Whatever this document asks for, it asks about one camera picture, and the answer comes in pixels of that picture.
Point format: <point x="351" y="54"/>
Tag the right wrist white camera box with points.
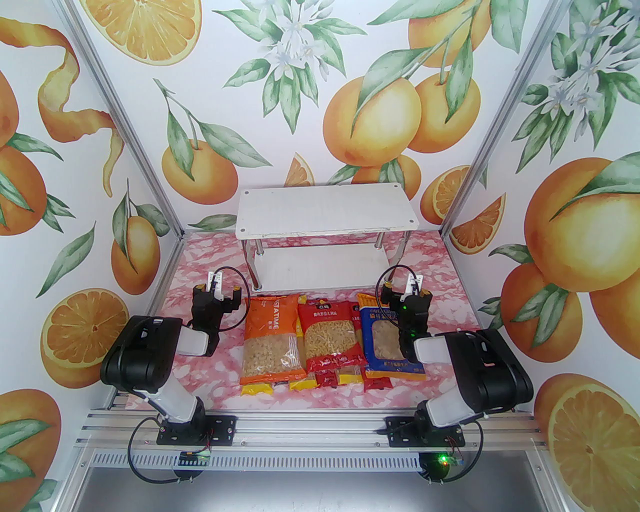
<point x="415" y="284"/>

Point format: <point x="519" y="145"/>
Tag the red macaroni bag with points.
<point x="330" y="340"/>

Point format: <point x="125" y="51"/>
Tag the aluminium frame post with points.
<point x="501" y="120"/>
<point x="127" y="120"/>

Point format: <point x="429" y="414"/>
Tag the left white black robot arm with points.
<point x="140" y="355"/>

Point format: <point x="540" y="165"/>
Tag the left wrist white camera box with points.
<point x="216" y="285"/>

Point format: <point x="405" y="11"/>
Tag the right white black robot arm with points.
<point x="490" y="370"/>

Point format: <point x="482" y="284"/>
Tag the pink marble mat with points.
<point x="320" y="400"/>

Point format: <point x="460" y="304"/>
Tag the small controller board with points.
<point x="195" y="457"/>
<point x="456" y="460"/>

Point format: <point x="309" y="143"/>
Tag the orange macaroni bag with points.
<point x="270" y="345"/>

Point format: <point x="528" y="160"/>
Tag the black round clamp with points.
<point x="432" y="472"/>
<point x="182" y="476"/>

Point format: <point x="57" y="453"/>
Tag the white two-tier shelf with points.
<point x="320" y="212"/>

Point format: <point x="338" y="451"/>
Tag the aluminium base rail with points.
<point x="310" y="425"/>

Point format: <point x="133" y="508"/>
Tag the red spaghetti bag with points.
<point x="328" y="381"/>
<point x="378" y="384"/>

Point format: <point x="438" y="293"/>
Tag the blue pasta bag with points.
<point x="380" y="345"/>

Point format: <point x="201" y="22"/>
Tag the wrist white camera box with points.
<point x="216" y="285"/>
<point x="415" y="284"/>

